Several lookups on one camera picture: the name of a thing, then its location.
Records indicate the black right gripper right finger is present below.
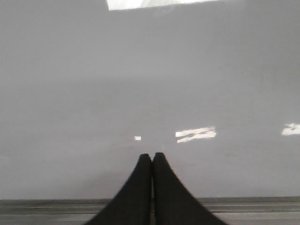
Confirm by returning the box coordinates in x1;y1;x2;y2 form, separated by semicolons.
152;152;226;225

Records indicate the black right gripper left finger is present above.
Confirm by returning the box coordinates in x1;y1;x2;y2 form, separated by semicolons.
87;154;152;225

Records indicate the white whiteboard with aluminium frame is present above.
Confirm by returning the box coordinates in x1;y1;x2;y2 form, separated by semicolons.
0;0;300;225

